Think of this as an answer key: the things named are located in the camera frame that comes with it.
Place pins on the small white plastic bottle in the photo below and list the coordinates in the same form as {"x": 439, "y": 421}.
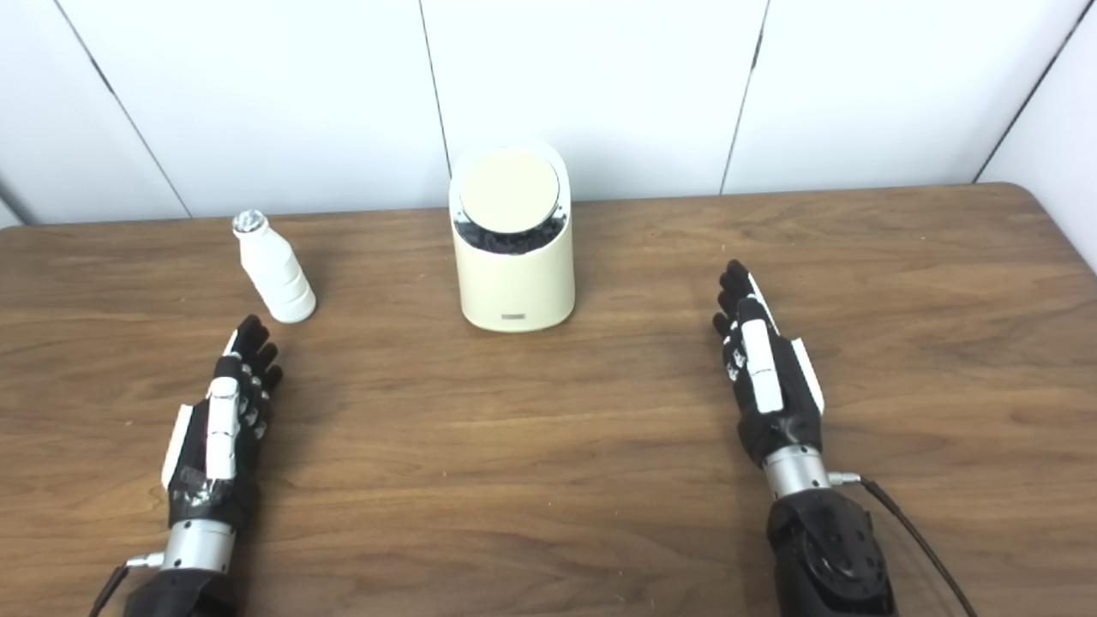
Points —
{"x": 278, "y": 278}

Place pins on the round cream bin lid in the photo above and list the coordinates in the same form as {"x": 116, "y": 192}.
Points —
{"x": 509, "y": 190}

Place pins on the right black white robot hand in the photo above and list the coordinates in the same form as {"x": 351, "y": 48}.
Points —
{"x": 763, "y": 368}

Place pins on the black bin liner bag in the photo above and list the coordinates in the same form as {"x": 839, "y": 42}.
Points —
{"x": 510, "y": 241}

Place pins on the cream-colored bin body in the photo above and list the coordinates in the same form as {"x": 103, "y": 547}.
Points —
{"x": 514, "y": 287}

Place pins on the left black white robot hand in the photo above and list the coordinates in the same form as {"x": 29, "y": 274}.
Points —
{"x": 221, "y": 428}

